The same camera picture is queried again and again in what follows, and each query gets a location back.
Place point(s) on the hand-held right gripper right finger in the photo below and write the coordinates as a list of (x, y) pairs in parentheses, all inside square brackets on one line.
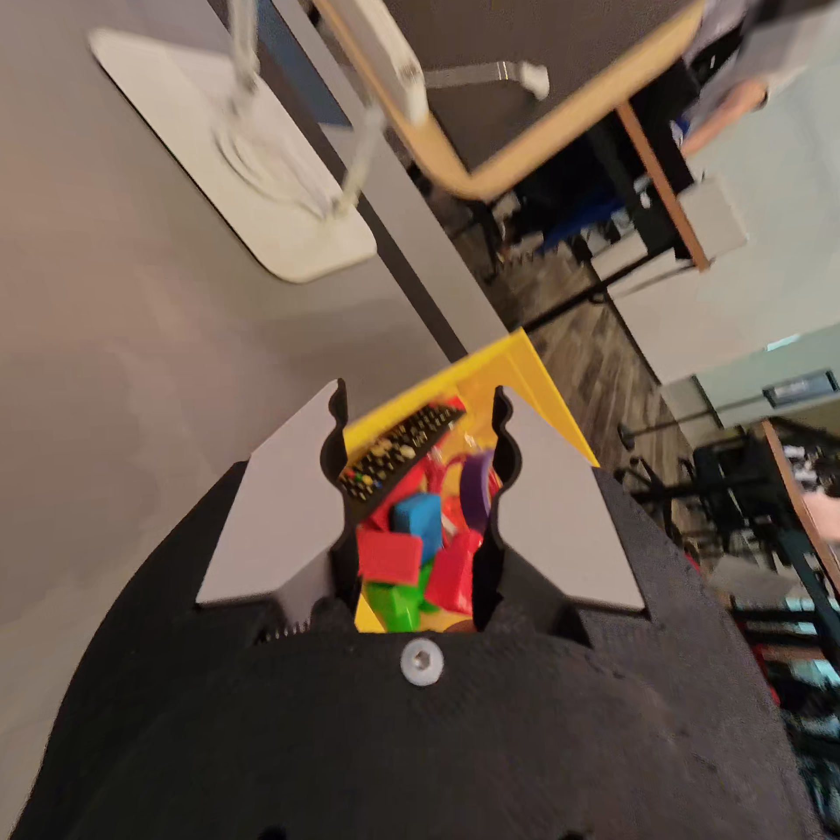
[(571, 525)]

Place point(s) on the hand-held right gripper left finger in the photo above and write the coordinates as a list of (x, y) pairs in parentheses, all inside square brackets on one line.
[(269, 525)]

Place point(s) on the red toy block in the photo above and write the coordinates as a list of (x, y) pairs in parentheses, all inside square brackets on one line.
[(390, 558)]

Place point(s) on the yellow plastic bin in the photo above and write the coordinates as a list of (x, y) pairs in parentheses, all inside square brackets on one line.
[(525, 381)]

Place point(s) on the purple tape roll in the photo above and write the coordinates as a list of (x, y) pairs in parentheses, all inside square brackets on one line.
[(473, 488)]

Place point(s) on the small red toy brick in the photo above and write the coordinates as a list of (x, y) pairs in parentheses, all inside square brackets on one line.
[(454, 575)]

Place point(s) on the black remote control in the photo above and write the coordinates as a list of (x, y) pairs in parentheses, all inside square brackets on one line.
[(394, 453)]

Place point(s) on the blue toy block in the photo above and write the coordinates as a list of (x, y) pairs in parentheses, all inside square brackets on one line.
[(418, 523)]

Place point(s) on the green toy block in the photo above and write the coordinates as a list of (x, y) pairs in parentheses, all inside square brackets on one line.
[(394, 607)]

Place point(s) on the long wooden table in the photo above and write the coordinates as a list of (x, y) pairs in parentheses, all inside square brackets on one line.
[(798, 505)]

